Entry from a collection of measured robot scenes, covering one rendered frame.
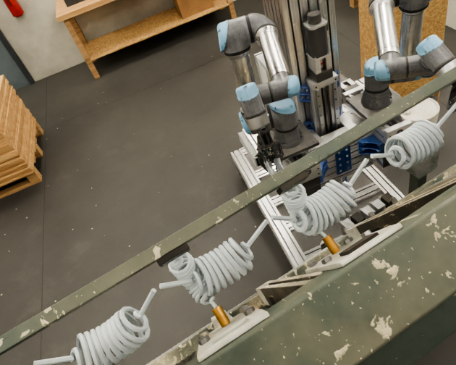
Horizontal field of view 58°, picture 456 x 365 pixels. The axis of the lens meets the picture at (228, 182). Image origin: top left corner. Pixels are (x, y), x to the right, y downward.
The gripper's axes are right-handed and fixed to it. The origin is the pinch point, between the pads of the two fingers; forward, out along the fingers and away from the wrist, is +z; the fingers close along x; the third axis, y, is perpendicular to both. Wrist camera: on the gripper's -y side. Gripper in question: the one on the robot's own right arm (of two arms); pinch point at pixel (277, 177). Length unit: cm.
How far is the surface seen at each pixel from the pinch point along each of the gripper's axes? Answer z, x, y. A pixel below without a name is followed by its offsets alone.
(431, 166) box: 39, 81, -38
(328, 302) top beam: -15, -18, 100
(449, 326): 9, 3, 87
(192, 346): 49, -55, 2
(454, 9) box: -6, 272, -254
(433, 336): 9, -1, 87
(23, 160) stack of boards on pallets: -30, -176, -274
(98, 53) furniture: -114, -84, -445
